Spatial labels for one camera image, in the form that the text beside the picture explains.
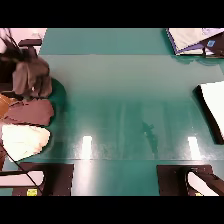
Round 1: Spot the maroon garment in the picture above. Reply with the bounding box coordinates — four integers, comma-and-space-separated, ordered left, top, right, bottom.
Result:
3, 97, 55, 128

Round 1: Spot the orange garment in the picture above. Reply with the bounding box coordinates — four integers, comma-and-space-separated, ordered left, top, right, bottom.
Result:
0, 93, 16, 118

